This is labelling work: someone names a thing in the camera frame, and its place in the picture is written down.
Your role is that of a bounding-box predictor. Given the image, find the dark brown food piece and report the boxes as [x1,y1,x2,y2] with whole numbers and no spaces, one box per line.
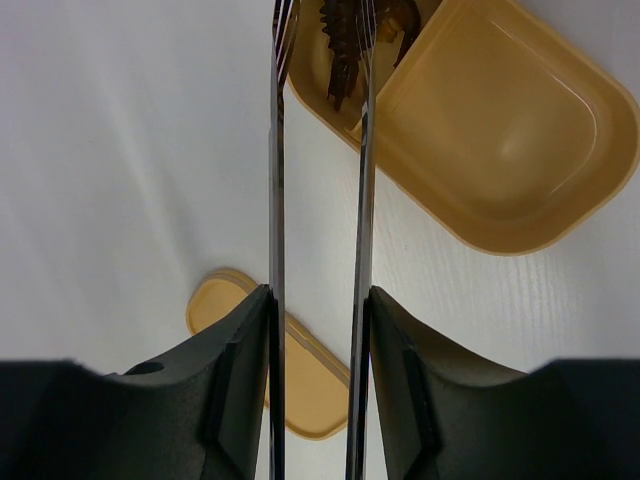
[319,0,370,112]

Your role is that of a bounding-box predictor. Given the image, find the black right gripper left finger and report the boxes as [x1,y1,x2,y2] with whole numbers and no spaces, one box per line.
[1,285,271,479]

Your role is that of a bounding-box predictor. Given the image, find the yellow lunch box base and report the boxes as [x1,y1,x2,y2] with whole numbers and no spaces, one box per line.
[285,0,640,257]

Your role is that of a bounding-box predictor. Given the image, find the brown roasted shrimp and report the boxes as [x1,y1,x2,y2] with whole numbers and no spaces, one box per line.
[374,0,421,67]

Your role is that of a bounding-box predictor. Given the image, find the stainless steel food tongs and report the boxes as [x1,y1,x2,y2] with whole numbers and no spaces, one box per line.
[269,1,376,479]

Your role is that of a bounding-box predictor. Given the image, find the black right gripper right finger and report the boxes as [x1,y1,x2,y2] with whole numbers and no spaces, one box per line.
[370,287,639,479]

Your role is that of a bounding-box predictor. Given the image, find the yellow lunch box lid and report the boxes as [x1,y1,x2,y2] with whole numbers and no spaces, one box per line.
[185,268,350,441]

